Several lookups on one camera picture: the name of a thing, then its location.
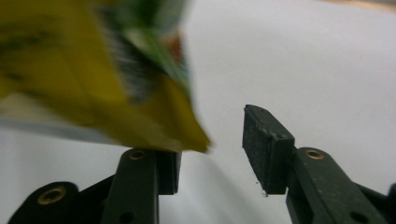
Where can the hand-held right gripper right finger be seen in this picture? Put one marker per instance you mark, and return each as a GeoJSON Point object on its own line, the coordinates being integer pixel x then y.
{"type": "Point", "coordinates": [267, 149]}

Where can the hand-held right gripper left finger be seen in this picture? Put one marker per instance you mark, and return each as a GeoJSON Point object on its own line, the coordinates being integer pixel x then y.
{"type": "Point", "coordinates": [134, 186]}

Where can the yellow green spout pouch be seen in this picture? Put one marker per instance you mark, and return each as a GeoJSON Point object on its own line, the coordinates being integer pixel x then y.
{"type": "Point", "coordinates": [62, 77]}

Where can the white table sheet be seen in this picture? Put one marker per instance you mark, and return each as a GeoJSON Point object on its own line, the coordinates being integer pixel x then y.
{"type": "Point", "coordinates": [295, 62]}

